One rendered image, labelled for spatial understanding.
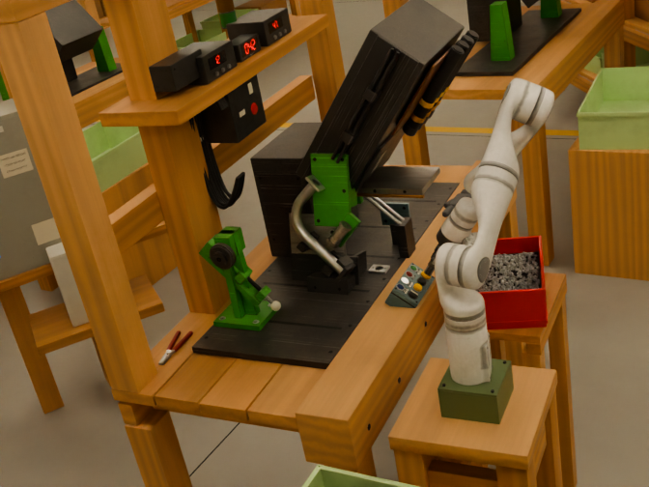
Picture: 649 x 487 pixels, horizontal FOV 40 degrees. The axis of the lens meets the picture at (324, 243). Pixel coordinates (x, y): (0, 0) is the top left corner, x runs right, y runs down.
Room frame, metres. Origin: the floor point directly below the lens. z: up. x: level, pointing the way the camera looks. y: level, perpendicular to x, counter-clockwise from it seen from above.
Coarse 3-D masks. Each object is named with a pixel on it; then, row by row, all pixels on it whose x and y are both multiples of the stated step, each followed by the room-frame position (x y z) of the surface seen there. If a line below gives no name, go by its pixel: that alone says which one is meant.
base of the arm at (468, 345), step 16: (448, 320) 1.67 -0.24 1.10; (480, 320) 1.66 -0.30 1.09; (448, 336) 1.68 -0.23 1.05; (464, 336) 1.65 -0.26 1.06; (480, 336) 1.65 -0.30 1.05; (448, 352) 1.69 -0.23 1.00; (464, 352) 1.65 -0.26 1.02; (480, 352) 1.65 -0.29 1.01; (464, 368) 1.65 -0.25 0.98; (480, 368) 1.65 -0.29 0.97; (464, 384) 1.66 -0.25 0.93
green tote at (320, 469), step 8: (312, 472) 1.43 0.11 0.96; (320, 472) 1.43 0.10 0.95; (328, 472) 1.42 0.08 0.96; (336, 472) 1.41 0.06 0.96; (344, 472) 1.41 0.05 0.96; (352, 472) 1.41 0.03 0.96; (312, 480) 1.41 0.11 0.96; (320, 480) 1.43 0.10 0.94; (328, 480) 1.43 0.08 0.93; (336, 480) 1.42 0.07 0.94; (344, 480) 1.41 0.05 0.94; (352, 480) 1.40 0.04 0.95; (360, 480) 1.38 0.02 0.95; (368, 480) 1.37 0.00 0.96; (376, 480) 1.37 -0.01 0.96; (384, 480) 1.36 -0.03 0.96; (392, 480) 1.36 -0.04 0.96
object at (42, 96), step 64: (128, 0) 2.29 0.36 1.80; (320, 0) 3.17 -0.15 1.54; (128, 64) 2.32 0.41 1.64; (320, 64) 3.19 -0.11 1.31; (64, 128) 1.99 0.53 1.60; (192, 128) 2.39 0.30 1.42; (64, 192) 1.97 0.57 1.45; (192, 192) 2.33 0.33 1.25; (192, 256) 2.30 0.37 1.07; (128, 320) 2.00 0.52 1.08; (128, 384) 1.97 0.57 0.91
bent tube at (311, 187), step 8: (312, 176) 2.37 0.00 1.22; (312, 184) 2.34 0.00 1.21; (320, 184) 2.36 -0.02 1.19; (304, 192) 2.35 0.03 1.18; (312, 192) 2.34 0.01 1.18; (296, 200) 2.36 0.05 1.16; (304, 200) 2.35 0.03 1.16; (296, 208) 2.35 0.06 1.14; (296, 216) 2.35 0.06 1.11; (296, 224) 2.34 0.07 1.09; (296, 232) 2.34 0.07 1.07; (304, 232) 2.33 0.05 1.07; (304, 240) 2.32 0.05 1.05; (312, 240) 2.32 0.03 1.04; (312, 248) 2.31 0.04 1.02; (320, 248) 2.30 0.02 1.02; (320, 256) 2.29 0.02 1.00; (328, 256) 2.28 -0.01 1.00; (328, 264) 2.27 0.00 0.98; (336, 264) 2.26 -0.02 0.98
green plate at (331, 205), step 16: (320, 160) 2.38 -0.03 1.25; (320, 176) 2.37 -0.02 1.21; (336, 176) 2.35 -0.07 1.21; (320, 192) 2.36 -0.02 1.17; (336, 192) 2.34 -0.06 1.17; (352, 192) 2.36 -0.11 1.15; (320, 208) 2.35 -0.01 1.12; (336, 208) 2.33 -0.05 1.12; (320, 224) 2.34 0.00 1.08; (336, 224) 2.32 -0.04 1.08
